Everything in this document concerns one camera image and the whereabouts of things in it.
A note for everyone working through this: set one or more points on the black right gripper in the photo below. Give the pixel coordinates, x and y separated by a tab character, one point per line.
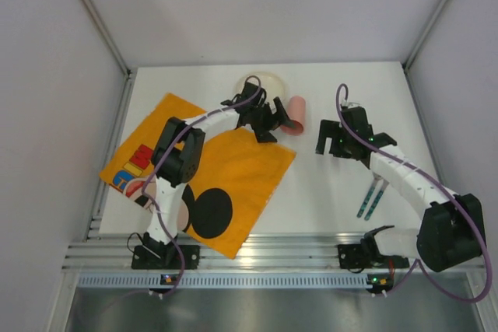
329	138

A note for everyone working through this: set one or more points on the pink plastic cup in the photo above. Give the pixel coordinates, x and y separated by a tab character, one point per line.
296	110

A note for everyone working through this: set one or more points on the cream round plate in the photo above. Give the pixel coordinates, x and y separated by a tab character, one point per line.
270	82

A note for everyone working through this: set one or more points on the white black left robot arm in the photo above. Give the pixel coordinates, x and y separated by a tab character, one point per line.
177	154

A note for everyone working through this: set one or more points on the slotted grey cable duct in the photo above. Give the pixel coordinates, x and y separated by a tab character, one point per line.
234	280

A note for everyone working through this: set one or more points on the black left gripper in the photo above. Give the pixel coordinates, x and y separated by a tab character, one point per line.
270	120

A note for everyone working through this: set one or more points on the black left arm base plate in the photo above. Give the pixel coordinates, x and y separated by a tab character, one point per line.
165	258

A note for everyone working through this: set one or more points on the orange Mickey Mouse placemat cloth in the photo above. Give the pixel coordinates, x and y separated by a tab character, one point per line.
236	178

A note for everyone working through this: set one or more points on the teal handled fork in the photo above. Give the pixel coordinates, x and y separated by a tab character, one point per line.
368	196

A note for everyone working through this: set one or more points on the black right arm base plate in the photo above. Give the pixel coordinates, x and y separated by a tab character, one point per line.
358	257

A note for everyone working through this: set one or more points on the teal handled spoon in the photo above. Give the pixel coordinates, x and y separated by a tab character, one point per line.
376	200

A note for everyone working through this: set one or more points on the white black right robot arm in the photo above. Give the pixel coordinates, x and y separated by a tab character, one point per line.
451	229

